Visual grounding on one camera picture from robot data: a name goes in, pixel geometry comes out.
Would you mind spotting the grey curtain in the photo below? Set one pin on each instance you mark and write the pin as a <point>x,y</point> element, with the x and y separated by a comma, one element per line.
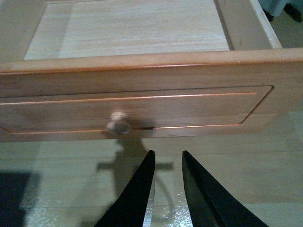
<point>273,8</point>

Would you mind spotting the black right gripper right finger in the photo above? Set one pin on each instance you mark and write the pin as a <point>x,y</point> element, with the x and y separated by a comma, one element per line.
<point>209,203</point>

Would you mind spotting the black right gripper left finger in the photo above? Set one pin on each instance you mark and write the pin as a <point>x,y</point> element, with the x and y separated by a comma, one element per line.
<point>134,206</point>

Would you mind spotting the wooden drawer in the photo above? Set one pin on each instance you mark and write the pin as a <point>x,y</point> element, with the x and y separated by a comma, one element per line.
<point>106,69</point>

